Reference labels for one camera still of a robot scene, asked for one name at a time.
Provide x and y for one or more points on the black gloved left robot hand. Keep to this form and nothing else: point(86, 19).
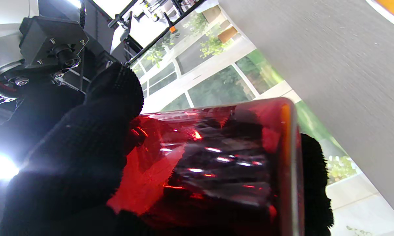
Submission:
point(69, 170)

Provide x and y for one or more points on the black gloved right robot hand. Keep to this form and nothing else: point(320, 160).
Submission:
point(43, 98)

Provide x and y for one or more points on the red translucent sample bottle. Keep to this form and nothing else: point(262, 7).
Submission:
point(157, 154)

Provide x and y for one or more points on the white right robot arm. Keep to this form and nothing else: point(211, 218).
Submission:
point(3, 29)

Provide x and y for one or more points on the bright ceiling light panel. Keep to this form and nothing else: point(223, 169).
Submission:
point(0, 167)

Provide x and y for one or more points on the green plant in beige pot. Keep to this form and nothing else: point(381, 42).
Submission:
point(205, 18)

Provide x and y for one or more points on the yellow-green plant in terracotta pot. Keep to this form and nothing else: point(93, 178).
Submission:
point(216, 44)

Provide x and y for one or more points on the small flowering plant white pot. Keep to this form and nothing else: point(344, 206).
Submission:
point(359, 231)

